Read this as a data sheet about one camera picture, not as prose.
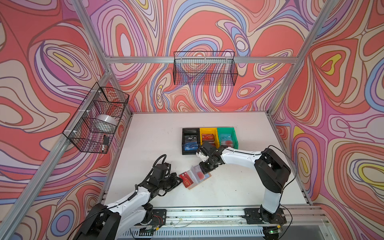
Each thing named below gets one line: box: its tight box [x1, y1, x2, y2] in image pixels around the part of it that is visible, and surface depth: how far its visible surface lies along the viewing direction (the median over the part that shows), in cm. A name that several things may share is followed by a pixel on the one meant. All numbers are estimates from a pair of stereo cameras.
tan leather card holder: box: [185, 165, 212, 190], surface depth 88 cm
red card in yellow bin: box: [201, 134, 215, 141], surface depth 104 cm
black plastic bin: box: [181, 128, 201, 155], surface depth 102 cm
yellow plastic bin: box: [200, 127, 220, 149], surface depth 103 cm
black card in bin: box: [184, 135, 198, 142], surface depth 103 cm
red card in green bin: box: [221, 137, 234, 148], surface depth 102 cm
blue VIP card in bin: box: [184, 141, 199, 151], surface depth 99 cm
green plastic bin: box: [217, 127, 239, 150], surface depth 103 cm
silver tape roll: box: [96, 114, 118, 125], surface depth 75 cm
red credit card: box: [179, 171, 194, 189], surface depth 86 cm
